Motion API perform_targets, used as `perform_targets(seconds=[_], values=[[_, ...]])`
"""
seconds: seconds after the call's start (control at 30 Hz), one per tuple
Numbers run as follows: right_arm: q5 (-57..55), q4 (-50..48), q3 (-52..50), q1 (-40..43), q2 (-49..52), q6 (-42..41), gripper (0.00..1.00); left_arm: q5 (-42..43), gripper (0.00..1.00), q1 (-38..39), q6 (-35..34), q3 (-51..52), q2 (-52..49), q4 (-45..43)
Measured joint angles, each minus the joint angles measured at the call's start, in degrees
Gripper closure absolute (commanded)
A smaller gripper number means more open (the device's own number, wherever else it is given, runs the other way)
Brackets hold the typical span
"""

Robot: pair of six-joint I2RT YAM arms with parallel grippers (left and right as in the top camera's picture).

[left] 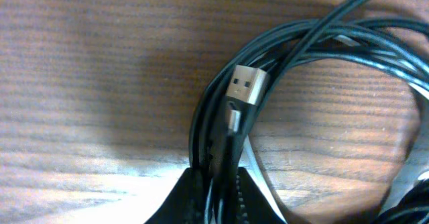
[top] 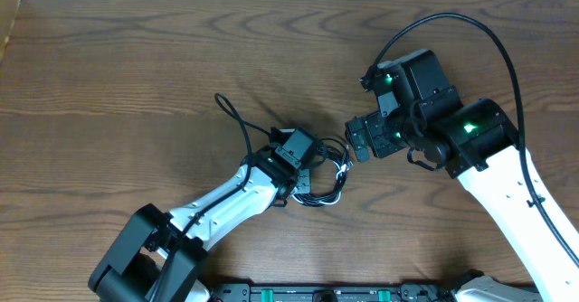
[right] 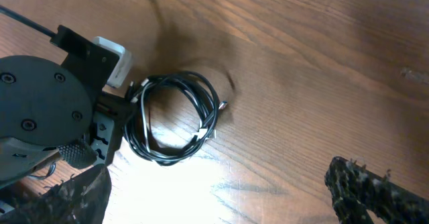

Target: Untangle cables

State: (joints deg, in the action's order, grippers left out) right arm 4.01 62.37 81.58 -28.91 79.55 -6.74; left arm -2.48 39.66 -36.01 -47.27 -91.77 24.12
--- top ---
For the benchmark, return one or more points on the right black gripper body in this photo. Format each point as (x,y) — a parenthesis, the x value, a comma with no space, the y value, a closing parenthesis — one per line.
(387,135)

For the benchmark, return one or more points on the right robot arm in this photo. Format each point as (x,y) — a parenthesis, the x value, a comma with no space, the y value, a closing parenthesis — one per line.
(477,144)

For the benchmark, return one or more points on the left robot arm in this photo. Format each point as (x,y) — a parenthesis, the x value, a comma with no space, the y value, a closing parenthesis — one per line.
(159,256)

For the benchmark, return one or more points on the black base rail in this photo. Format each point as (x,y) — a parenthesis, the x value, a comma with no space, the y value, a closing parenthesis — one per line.
(408,292)

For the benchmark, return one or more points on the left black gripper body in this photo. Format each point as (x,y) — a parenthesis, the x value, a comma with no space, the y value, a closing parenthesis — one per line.
(304,180)

